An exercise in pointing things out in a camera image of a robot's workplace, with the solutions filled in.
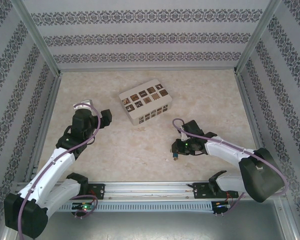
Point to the grey metal panel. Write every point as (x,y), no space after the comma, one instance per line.
(150,227)

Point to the circuit board with green light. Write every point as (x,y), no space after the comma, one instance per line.
(85,207)

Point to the aluminium frame post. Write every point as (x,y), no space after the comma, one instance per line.
(37,37)
(258,37)

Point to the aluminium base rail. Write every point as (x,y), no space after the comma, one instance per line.
(150,190)

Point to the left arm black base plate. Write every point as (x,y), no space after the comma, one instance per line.
(97,191)

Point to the small blue padlock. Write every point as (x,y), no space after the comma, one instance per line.
(175,156)

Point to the small black circuit board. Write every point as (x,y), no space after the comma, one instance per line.
(221,205)

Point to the white tin box with pictures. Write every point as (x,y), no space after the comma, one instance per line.
(145,100)

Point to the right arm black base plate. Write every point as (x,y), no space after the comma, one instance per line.
(201,191)

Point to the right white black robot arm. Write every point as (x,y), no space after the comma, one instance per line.
(227,152)

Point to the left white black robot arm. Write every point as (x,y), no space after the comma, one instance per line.
(52,165)

